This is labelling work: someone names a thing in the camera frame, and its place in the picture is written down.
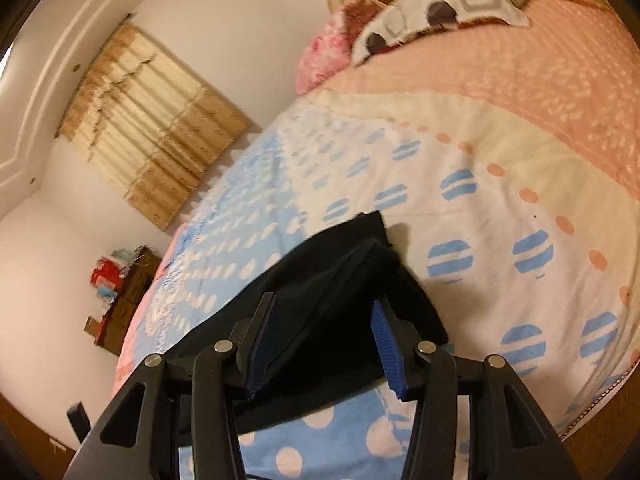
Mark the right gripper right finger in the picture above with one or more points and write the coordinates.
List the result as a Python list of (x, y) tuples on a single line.
[(396, 342)]

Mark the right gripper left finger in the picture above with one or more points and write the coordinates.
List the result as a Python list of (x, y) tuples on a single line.
[(255, 348)]

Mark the black knit garment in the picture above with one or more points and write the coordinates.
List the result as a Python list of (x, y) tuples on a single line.
[(321, 345)]

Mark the dark wooden desk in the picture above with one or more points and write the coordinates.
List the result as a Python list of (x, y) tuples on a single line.
[(110, 328)]

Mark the red gift bags pile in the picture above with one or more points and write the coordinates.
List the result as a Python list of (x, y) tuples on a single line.
[(108, 276)]

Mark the blue pink patterned blanket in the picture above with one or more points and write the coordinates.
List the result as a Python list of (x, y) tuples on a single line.
[(505, 164)]

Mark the beige patterned curtain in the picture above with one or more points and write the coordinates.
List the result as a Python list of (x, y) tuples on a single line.
[(148, 125)]

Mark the pink floral pillow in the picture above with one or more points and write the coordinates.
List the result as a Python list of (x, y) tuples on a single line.
[(330, 52)]

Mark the white grey patterned pillow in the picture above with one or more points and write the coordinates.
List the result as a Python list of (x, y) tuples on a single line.
[(403, 20)]

